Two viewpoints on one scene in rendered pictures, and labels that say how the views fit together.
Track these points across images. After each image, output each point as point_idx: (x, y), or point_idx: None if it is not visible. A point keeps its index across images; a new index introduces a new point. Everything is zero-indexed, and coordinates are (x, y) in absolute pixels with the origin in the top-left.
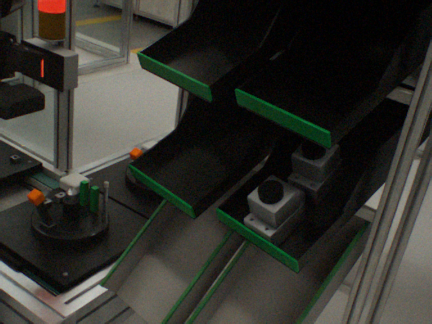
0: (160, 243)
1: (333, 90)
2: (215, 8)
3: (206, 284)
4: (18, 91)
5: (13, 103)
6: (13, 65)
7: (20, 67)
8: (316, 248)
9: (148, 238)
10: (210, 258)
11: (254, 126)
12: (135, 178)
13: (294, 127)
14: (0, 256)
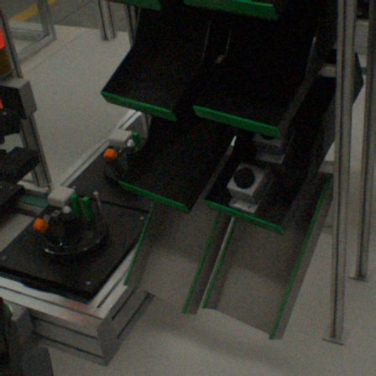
0: (162, 235)
1: (272, 83)
2: (151, 27)
3: (212, 259)
4: (17, 157)
5: (18, 169)
6: (2, 133)
7: (7, 132)
8: (293, 211)
9: (150, 234)
10: (210, 237)
11: None
12: (114, 174)
13: (248, 127)
14: (26, 284)
